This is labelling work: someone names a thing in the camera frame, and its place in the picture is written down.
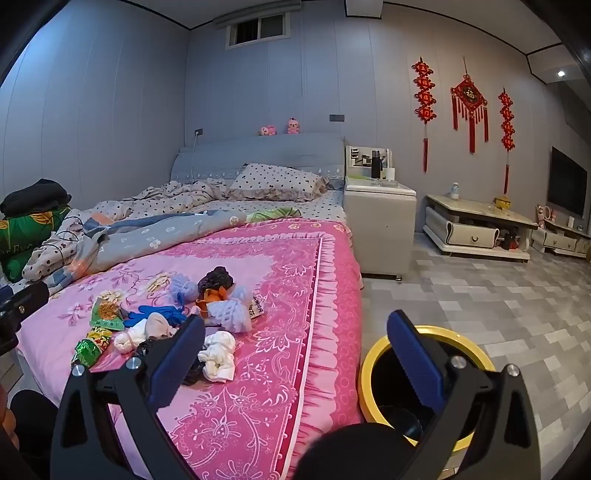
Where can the dotted white fitted sheet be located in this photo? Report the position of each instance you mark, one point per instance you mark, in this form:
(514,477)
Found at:
(330,203)

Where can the white cloth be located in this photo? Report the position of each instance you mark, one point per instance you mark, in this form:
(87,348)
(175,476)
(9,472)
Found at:
(217,355)

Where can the white television stand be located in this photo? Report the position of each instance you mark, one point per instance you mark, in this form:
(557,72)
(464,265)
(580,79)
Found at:
(558,240)

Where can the polka dot pillow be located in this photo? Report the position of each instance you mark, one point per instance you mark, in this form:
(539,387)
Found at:
(277,180)

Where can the green leaf print cloth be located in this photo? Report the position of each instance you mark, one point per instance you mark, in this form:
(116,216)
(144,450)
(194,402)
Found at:
(277,213)

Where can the blue rubber glove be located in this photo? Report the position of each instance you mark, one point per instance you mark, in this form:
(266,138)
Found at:
(138,316)

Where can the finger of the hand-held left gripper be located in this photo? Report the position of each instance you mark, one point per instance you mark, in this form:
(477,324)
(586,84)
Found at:
(23,300)

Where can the grey upholstered headboard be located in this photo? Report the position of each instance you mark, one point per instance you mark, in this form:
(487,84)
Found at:
(258,147)

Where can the black sock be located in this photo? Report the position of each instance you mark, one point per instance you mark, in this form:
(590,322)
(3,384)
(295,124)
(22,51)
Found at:
(217,279)

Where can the person's left leg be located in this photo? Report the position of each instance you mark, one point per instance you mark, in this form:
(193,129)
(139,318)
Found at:
(32,434)

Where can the small white figurine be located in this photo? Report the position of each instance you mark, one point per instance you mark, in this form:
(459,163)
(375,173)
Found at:
(455,191)

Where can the black flat television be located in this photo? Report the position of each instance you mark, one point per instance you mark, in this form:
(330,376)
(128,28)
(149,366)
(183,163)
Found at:
(568,182)

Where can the beige sock ball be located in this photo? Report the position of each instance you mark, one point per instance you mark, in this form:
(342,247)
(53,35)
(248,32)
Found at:
(157,325)

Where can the green patterned bag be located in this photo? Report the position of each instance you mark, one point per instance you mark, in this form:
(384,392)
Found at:
(23,235)

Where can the person's right leg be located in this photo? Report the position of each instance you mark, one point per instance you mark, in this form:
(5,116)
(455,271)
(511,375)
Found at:
(355,454)

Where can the dark wall switch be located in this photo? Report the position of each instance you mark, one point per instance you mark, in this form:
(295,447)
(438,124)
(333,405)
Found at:
(337,118)

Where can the white cloth ball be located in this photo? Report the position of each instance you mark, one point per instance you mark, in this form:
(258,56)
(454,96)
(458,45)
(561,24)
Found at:
(124,341)

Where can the yellow lidded pot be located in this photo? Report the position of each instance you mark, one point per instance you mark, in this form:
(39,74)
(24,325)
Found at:
(502,203)

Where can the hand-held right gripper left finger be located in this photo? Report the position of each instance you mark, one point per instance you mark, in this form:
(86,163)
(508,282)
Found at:
(178,362)

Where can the yellow rimmed black trash bin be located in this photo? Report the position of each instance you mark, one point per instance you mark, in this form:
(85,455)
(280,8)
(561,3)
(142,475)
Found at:
(385,392)

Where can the pink floral bedsheet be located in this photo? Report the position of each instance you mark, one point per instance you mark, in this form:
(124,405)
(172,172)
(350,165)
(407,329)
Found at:
(277,277)

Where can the orange and green snack wrapper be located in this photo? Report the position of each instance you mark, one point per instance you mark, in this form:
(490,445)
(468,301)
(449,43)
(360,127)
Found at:
(108,311)

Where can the low white tv stand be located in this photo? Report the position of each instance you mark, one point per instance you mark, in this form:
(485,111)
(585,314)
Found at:
(461,235)

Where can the polka dot duvet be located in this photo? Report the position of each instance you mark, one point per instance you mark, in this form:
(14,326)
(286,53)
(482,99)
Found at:
(175,194)

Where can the orange sock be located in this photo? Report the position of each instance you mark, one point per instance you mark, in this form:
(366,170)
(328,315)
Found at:
(214,295)

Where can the black thermos bottle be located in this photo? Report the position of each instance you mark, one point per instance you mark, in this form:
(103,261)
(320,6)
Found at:
(376,166)

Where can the pink cat figurine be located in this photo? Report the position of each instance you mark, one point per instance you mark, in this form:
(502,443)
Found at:
(540,214)

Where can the long red knot hanging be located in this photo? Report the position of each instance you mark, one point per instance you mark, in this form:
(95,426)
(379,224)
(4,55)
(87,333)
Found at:
(506,120)
(425,99)

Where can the white printed paper label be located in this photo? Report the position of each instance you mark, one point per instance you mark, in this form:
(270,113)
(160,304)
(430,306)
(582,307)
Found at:
(256,307)

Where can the black plastic scrap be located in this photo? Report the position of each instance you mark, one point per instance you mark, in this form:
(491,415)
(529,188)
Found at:
(145,348)

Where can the white leather nightstand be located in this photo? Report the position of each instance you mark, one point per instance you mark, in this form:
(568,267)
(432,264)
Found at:
(378,230)

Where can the person's leg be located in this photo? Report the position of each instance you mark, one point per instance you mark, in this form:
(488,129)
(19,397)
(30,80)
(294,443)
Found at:
(32,434)
(355,454)

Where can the white tissue roll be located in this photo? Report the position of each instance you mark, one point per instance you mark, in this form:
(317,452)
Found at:
(390,174)

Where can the diamond red knot hanging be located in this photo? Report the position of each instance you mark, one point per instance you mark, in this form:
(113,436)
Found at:
(469,96)

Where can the shiny green snack wrapper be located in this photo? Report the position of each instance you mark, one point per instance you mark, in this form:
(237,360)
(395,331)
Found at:
(85,353)

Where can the grey floral quilt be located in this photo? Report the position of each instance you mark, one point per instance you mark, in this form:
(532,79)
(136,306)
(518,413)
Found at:
(161,235)

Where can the yellow red snack wrapper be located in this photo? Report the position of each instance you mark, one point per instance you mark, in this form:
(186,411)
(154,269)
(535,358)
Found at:
(99,339)

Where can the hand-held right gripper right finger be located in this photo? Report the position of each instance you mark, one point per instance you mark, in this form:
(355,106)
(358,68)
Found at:
(415,362)

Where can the black folded clothes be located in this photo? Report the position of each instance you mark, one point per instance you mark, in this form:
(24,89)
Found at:
(37,196)

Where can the small barred window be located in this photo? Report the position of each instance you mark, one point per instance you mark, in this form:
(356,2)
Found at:
(258,30)

